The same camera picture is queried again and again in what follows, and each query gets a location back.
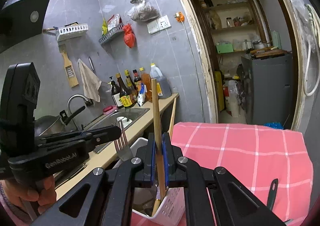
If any wooden chopstick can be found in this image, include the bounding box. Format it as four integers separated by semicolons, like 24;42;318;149
151;78;166;201

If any steel fork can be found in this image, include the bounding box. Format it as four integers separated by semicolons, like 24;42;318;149
114;120;133;162

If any white plastic utensil holder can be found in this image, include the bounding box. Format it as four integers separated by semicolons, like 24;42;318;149
114;143;185;225

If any dark green handled knife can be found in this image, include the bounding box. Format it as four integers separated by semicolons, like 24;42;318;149
266;178;279;210

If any pink sleeve forearm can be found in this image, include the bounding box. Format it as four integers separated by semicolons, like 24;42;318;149
1;181;32;225

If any left hand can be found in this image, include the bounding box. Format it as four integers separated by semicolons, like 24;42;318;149
1;176;56;214

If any black wok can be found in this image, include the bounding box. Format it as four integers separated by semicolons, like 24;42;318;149
34;110;71;137

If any white perforated cup in sink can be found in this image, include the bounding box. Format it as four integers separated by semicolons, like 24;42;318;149
117;116;133;129

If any blue white seasoning bag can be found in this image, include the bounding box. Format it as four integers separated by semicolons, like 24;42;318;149
137;83;146;107

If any stainless steel sink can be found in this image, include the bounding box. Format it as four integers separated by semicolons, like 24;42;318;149
82;107;151;154

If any tall dark vinegar bottle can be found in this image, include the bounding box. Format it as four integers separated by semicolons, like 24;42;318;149
116;73;136;108

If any pink scrub brush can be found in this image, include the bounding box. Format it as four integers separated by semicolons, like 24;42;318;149
103;106;118;115

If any orange sauce bottle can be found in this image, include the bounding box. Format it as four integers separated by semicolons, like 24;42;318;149
139;67;152;102

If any dark soy sauce bottle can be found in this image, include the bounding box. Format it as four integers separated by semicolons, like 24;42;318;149
110;76;124;108

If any pink checked tablecloth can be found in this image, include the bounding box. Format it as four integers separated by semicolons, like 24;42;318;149
130;121;315;226

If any steel faucet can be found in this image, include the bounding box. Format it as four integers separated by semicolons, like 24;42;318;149
67;94;93;130

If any wooden grater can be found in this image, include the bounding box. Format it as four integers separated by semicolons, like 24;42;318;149
59;44;79;88

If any beige hanging towel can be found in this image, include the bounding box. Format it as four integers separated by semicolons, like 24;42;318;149
78;59;101;102

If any green box on shelf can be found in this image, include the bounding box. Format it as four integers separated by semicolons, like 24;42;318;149
216;43;234;54

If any grey cabinet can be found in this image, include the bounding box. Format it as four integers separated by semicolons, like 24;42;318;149
241;54;293;125

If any red plastic bag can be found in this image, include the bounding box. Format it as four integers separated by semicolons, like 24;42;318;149
123;24;136;48

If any black range hood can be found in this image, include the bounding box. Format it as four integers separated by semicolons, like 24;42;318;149
1;0;50;52

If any bag of dried goods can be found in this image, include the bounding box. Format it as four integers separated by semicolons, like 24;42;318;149
127;0;159;22

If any white wall socket plate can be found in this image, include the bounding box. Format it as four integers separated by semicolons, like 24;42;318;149
147;15;171;35

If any grey wall shelf basket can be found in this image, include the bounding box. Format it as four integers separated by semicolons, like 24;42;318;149
99;23;124;45

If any white wall shelf basket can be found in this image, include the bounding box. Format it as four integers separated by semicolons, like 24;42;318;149
54;24;89;42

